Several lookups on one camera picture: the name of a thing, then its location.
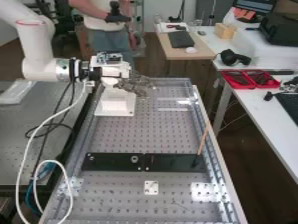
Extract black plate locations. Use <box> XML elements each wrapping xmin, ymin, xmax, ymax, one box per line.
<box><xmin>81</xmin><ymin>152</ymin><xmax>209</xmax><ymax>173</ymax></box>

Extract clear box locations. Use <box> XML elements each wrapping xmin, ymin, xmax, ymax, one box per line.
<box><xmin>38</xmin><ymin>77</ymin><xmax>247</xmax><ymax>224</ymax></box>

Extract red tray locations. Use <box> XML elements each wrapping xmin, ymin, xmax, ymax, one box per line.
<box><xmin>245</xmin><ymin>69</ymin><xmax>283</xmax><ymax>89</ymax></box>
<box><xmin>219</xmin><ymin>69</ymin><xmax>258</xmax><ymax>90</ymax></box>

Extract small white box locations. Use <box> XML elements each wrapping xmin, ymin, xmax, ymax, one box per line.
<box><xmin>93</xmin><ymin>78</ymin><xmax>137</xmax><ymax>117</ymax></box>

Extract white desk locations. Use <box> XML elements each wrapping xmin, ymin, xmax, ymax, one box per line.
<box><xmin>194</xmin><ymin>23</ymin><xmax>298</xmax><ymax>134</ymax></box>
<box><xmin>211</xmin><ymin>73</ymin><xmax>298</xmax><ymax>186</ymax></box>

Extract thin stick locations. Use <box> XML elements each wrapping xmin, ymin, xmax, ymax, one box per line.
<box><xmin>190</xmin><ymin>123</ymin><xmax>211</xmax><ymax>168</ymax></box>

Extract black cable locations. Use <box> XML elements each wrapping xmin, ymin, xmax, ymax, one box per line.
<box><xmin>24</xmin><ymin>79</ymin><xmax>78</xmax><ymax>188</ymax></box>

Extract person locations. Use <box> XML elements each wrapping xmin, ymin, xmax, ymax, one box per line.
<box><xmin>66</xmin><ymin>0</ymin><xmax>137</xmax><ymax>68</ymax></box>

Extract black headphones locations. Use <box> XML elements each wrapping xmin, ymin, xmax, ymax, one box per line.
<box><xmin>219</xmin><ymin>48</ymin><xmax>253</xmax><ymax>67</ymax></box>

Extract white cable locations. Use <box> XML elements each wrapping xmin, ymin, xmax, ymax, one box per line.
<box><xmin>14</xmin><ymin>80</ymin><xmax>90</xmax><ymax>224</ymax></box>

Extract wooden desk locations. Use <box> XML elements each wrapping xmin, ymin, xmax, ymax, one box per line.
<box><xmin>131</xmin><ymin>22</ymin><xmax>221</xmax><ymax>98</ymax></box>

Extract blue cable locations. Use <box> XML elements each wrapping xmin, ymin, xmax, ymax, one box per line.
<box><xmin>24</xmin><ymin>164</ymin><xmax>57</xmax><ymax>209</ymax></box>

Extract black chair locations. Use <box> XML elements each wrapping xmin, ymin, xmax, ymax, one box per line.
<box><xmin>34</xmin><ymin>0</ymin><xmax>86</xmax><ymax>58</ymax></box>

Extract small white square bracket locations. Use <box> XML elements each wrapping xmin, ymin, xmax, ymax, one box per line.
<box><xmin>142</xmin><ymin>180</ymin><xmax>159</xmax><ymax>196</ymax></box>

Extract computer screen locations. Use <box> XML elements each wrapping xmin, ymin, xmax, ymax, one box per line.
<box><xmin>231</xmin><ymin>0</ymin><xmax>279</xmax><ymax>14</ymax></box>

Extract black case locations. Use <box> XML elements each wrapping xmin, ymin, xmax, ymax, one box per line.
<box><xmin>258</xmin><ymin>12</ymin><xmax>298</xmax><ymax>48</ymax></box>

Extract small cardboard box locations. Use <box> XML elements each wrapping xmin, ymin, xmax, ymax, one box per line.
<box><xmin>213</xmin><ymin>22</ymin><xmax>238</xmax><ymax>41</ymax></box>

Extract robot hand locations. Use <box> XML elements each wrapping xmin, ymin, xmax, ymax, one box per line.
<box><xmin>89</xmin><ymin>50</ymin><xmax>155</xmax><ymax>98</ymax></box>

